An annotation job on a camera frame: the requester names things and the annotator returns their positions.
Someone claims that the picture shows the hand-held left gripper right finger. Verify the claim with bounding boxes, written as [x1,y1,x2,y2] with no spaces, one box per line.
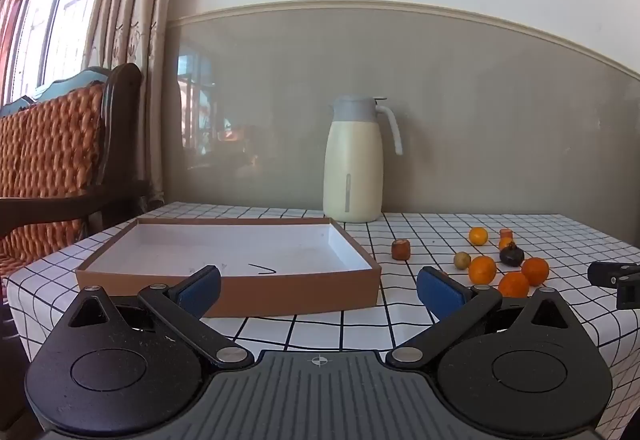
[385,265,576,370]

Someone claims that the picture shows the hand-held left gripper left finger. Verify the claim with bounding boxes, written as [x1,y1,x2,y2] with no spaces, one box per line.
[65,264,256,369]

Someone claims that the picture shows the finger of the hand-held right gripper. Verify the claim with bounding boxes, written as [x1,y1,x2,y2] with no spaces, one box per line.
[587,261,640,287]

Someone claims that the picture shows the shallow brown cardboard box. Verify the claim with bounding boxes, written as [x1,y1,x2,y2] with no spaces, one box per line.
[75,216,382,318]

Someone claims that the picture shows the dark purple mangosteen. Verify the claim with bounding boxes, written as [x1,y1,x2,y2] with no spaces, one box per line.
[500,243,525,267]

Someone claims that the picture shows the cream thermos jug grey lid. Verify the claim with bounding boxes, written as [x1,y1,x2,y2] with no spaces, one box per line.
[322,95,404,224]

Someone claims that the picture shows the wooden sofa orange woven cushion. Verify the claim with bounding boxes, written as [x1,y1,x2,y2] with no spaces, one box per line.
[0,63,151,301]

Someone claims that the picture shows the beige embroidered curtain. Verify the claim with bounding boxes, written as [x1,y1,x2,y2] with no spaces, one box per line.
[80,0,173,216]

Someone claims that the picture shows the red framed window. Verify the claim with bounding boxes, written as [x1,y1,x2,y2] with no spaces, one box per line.
[0,0,123,106]

